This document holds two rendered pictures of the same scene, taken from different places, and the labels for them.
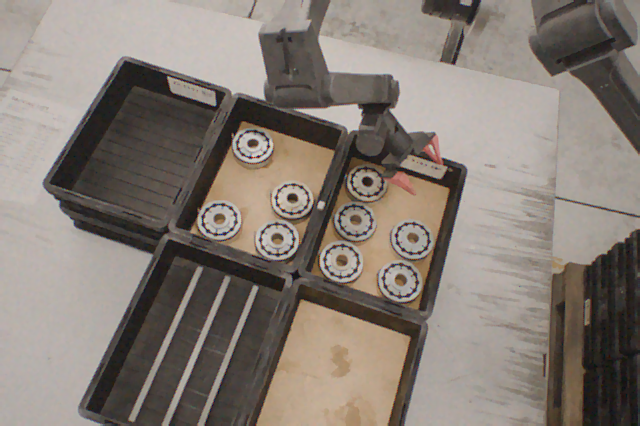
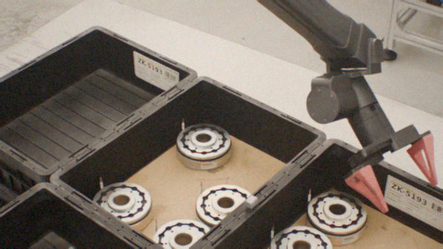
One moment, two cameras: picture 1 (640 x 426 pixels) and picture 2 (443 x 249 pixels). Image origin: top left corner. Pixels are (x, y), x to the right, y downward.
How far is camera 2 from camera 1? 57 cm
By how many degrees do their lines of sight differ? 32
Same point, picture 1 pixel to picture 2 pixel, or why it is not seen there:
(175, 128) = (123, 112)
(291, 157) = (249, 170)
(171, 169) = not seen: hidden behind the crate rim
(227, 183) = (154, 176)
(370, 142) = (324, 101)
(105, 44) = not seen: hidden behind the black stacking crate
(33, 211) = not seen: outside the picture
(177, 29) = (184, 51)
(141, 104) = (99, 85)
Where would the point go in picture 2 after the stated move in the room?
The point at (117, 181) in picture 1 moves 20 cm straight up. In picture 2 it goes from (31, 145) to (15, 58)
